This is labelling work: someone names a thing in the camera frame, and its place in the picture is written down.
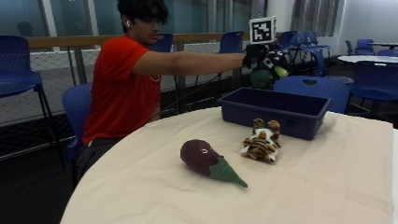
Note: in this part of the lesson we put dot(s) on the grey window blinds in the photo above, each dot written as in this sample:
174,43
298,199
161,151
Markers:
314,15

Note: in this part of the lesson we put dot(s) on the white earbud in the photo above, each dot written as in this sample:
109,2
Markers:
128,23

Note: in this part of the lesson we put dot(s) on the white round table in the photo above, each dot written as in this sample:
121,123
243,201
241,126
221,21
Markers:
366,58

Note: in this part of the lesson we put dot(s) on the cream tablecloth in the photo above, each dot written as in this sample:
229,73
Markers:
290,186

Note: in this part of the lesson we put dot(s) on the purple eggplant plush toy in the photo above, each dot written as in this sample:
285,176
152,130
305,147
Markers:
202,155

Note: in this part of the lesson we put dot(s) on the tall blue chair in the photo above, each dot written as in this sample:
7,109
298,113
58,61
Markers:
19,74

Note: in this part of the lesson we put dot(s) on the dark blue plastic bin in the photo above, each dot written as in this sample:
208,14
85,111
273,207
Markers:
286,119

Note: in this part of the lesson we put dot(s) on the green plush toy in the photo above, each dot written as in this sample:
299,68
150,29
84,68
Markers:
259,78

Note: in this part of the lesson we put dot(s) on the white marker cube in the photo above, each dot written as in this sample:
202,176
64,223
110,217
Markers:
261,30

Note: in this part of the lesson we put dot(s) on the the person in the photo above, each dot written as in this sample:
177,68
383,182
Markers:
120,93

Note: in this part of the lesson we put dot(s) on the tiger plush toy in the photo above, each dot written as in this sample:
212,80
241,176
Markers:
261,144

